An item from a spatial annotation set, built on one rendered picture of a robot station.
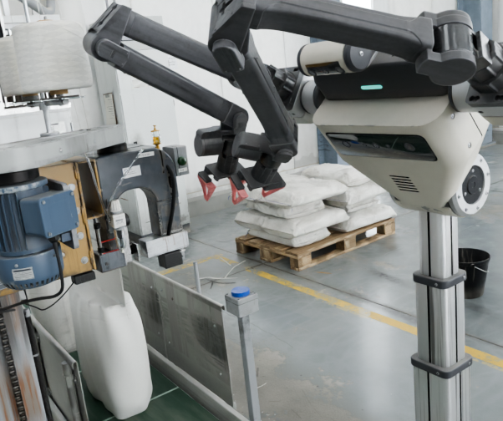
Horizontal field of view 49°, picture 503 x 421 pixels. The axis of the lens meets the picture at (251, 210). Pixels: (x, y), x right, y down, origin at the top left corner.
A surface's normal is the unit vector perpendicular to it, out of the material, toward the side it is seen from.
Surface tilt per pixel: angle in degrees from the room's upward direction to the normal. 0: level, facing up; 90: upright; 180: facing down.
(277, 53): 90
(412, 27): 58
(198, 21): 90
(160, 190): 90
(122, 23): 103
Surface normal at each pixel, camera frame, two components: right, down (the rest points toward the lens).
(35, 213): -0.49, 0.26
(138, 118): 0.59, 0.13
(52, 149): 0.96, -0.04
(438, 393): -0.80, 0.22
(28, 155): 0.83, 0.05
